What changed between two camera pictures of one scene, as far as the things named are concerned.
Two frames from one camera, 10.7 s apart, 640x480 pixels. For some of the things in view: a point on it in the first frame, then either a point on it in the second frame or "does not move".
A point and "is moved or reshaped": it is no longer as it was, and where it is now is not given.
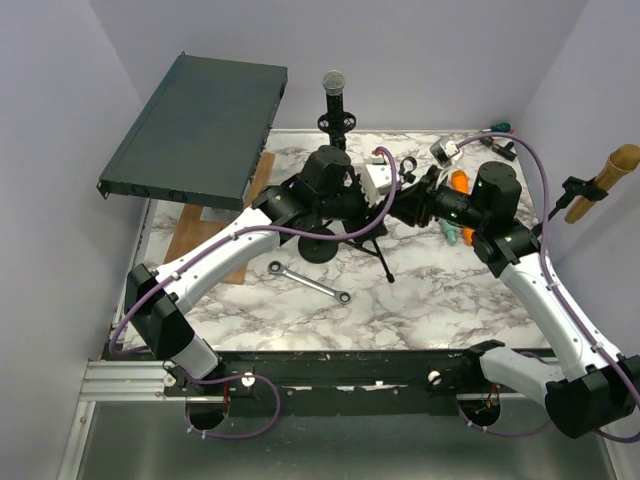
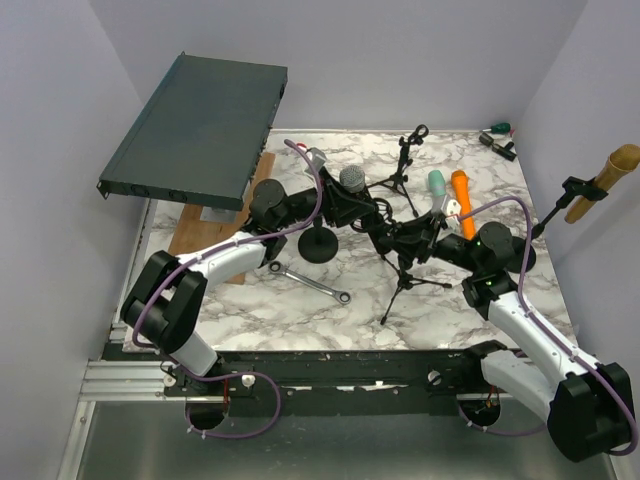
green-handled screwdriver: (500, 127) does not move
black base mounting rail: (328, 384) does not move
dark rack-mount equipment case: (200, 133) does not move
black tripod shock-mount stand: (337, 124) → (405, 279)
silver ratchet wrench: (277, 267) does not move
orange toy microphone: (459, 182) does not move
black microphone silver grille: (333, 83) is moved or reshaped
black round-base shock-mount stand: (318, 251) does not move
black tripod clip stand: (370, 245) → (395, 182)
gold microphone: (621, 161) does not move
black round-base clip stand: (575, 187) does not move
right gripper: (427, 201) → (426, 238)
